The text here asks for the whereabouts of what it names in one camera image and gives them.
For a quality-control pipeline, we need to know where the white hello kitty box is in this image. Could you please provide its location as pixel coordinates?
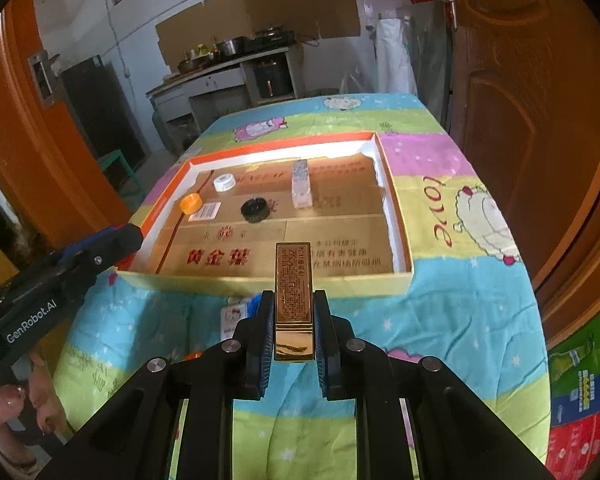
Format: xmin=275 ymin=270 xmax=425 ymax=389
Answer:
xmin=220 ymin=301 xmax=249 ymax=341

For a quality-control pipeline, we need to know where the gold lighter box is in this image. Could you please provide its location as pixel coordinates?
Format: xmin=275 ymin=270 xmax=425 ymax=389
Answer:
xmin=274 ymin=243 xmax=314 ymax=362

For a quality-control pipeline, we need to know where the black bottle cap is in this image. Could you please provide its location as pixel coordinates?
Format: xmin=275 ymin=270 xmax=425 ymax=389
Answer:
xmin=240 ymin=197 xmax=270 ymax=223

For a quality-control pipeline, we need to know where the clear plastic rectangular box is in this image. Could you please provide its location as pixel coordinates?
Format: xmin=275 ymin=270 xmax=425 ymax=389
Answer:
xmin=291 ymin=159 xmax=313 ymax=209

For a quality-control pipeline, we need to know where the orange bottle cap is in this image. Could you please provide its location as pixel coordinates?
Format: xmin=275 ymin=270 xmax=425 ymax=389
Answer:
xmin=178 ymin=193 xmax=204 ymax=216

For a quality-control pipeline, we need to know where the white round cap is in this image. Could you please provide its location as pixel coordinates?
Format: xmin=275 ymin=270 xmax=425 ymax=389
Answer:
xmin=213 ymin=174 xmax=237 ymax=193

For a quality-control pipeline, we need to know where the blue bottle cap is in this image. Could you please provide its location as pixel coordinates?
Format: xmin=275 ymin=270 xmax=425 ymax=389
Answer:
xmin=247 ymin=294 xmax=262 ymax=318

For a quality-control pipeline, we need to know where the operator left hand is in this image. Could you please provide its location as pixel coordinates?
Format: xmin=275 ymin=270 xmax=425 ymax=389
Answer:
xmin=0 ymin=350 xmax=70 ymax=479

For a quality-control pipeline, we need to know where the shallow orange-rimmed cardboard tray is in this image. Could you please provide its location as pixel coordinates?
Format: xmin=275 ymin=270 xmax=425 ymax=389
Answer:
xmin=117 ymin=131 xmax=414 ymax=298

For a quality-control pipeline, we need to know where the colourful cartoon tablecloth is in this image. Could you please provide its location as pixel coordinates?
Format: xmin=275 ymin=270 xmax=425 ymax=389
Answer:
xmin=54 ymin=93 xmax=550 ymax=479

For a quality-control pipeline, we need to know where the left wooden door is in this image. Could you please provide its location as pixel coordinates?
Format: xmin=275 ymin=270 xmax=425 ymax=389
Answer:
xmin=0 ymin=0 xmax=131 ymax=248

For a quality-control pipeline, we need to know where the wooden door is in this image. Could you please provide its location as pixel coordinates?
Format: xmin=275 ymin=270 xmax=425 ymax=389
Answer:
xmin=0 ymin=0 xmax=131 ymax=248
xmin=450 ymin=0 xmax=600 ymax=346

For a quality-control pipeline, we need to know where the kitchen counter cabinet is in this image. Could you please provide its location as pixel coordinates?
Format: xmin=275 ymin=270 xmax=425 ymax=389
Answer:
xmin=147 ymin=44 xmax=306 ymax=155

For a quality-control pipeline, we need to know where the green beer carton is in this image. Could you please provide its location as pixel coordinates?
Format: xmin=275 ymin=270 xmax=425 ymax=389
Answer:
xmin=548 ymin=313 xmax=600 ymax=427

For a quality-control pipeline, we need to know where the red carton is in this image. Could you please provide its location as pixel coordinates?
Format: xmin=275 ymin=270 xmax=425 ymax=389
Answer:
xmin=546 ymin=412 xmax=600 ymax=480

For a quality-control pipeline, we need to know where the white hanging plastic bag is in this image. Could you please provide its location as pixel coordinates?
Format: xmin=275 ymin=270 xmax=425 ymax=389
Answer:
xmin=376 ymin=18 xmax=417 ymax=96

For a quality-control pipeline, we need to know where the metal cooking pot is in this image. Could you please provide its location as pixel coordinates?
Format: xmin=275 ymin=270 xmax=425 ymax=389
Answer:
xmin=215 ymin=36 xmax=248 ymax=58

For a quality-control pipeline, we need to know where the right wooden door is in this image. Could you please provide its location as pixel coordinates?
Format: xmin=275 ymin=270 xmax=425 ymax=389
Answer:
xmin=450 ymin=0 xmax=600 ymax=346

